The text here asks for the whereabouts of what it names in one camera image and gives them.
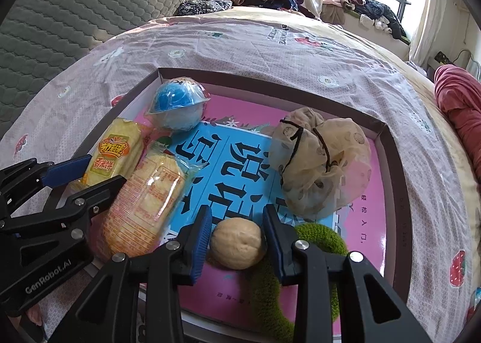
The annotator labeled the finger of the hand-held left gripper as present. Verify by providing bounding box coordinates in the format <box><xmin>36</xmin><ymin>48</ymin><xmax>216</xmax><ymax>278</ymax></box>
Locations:
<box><xmin>0</xmin><ymin>175</ymin><xmax>127</xmax><ymax>250</ymax></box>
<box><xmin>0</xmin><ymin>155</ymin><xmax>93</xmax><ymax>216</ymax></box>

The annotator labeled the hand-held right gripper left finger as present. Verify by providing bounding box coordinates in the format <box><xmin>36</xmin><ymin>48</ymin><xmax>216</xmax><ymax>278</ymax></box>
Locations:
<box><xmin>49</xmin><ymin>205</ymin><xmax>213</xmax><ymax>343</ymax></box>

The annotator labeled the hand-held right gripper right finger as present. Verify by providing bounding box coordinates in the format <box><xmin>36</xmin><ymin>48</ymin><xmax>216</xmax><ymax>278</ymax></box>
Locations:
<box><xmin>262</xmin><ymin>205</ymin><xmax>433</xmax><ymax>343</ymax></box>

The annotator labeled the walnut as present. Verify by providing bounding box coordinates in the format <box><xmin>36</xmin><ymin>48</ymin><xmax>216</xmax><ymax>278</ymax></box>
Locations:
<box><xmin>209</xmin><ymin>217</ymin><xmax>267</xmax><ymax>271</ymax></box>

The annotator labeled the green fuzzy ring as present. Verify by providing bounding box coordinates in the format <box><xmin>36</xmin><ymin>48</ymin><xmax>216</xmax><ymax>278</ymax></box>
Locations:
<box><xmin>250</xmin><ymin>223</ymin><xmax>350</xmax><ymax>343</ymax></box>

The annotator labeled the yellow logo cracker packet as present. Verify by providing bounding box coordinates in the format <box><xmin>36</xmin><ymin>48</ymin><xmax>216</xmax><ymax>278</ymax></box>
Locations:
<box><xmin>80</xmin><ymin>116</ymin><xmax>146</xmax><ymax>188</ymax></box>

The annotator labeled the orange text cracker packet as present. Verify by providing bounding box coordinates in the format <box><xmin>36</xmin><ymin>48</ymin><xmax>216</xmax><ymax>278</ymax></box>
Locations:
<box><xmin>90</xmin><ymin>147</ymin><xmax>204</xmax><ymax>260</ymax></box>

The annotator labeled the dark brown shallow box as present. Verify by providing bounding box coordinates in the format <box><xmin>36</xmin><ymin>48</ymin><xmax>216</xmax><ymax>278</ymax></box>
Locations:
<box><xmin>72</xmin><ymin>67</ymin><xmax>413</xmax><ymax>343</ymax></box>

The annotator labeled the beige mesh bath pouf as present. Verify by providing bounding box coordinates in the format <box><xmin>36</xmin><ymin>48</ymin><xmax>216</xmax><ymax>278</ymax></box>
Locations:
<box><xmin>268</xmin><ymin>106</ymin><xmax>373</xmax><ymax>222</ymax></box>

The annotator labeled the blue and white ball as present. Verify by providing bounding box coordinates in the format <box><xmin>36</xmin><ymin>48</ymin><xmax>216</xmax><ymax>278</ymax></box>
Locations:
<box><xmin>144</xmin><ymin>78</ymin><xmax>211</xmax><ymax>132</ymax></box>

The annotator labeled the pink and blue book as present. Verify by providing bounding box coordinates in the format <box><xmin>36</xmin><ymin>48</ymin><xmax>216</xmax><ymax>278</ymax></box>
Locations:
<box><xmin>142</xmin><ymin>90</ymin><xmax>388</xmax><ymax>333</ymax></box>

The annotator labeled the grey quilted headboard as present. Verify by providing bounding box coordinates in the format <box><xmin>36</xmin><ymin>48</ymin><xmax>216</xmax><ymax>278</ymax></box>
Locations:
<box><xmin>0</xmin><ymin>0</ymin><xmax>219</xmax><ymax>138</ymax></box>

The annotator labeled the dark patterned cloth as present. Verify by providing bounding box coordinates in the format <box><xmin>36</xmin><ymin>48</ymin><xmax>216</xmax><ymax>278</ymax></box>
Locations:
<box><xmin>174</xmin><ymin>0</ymin><xmax>234</xmax><ymax>17</ymax></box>

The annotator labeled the cream bed sheet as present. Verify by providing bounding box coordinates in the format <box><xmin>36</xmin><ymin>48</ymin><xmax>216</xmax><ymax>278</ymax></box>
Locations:
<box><xmin>210</xmin><ymin>6</ymin><xmax>475</xmax><ymax>193</ymax></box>

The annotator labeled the pink quilt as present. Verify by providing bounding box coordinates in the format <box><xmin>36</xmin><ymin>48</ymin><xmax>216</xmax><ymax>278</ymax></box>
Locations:
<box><xmin>434</xmin><ymin>64</ymin><xmax>481</xmax><ymax>179</ymax></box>

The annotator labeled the clothes pile on windowsill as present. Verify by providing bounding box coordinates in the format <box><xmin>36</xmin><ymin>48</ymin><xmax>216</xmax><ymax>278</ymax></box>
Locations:
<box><xmin>322</xmin><ymin>0</ymin><xmax>409</xmax><ymax>44</ymax></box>

